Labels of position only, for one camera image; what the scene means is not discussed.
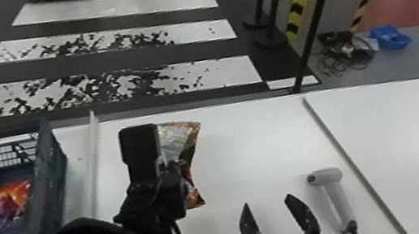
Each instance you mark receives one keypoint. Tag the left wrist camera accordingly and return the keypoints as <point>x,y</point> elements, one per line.
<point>140,147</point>

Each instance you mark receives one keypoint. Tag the blue bag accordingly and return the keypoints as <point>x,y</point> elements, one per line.
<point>389,37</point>

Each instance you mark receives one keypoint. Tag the orange snack packet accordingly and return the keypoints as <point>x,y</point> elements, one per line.
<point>2,206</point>

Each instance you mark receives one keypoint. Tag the red snack packet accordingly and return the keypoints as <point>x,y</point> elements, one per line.
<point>181,140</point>

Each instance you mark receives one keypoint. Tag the hand scanner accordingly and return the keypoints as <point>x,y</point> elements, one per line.
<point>334,191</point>

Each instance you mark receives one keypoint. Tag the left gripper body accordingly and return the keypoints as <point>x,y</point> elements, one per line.
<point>174,193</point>

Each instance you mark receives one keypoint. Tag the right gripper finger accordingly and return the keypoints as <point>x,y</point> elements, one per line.
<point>250,227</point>
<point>305,218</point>

